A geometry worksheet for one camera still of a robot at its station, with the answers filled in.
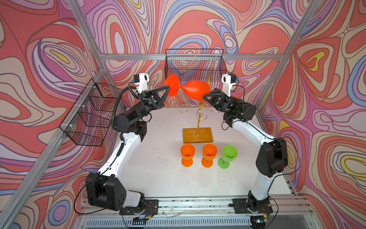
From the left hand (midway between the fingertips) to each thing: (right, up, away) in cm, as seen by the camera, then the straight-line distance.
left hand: (172, 97), depth 48 cm
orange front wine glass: (+6, -26, +33) cm, 42 cm away
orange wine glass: (+19, -26, +33) cm, 46 cm away
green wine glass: (+30, -27, +34) cm, 54 cm away
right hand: (+11, 0, +8) cm, 13 cm away
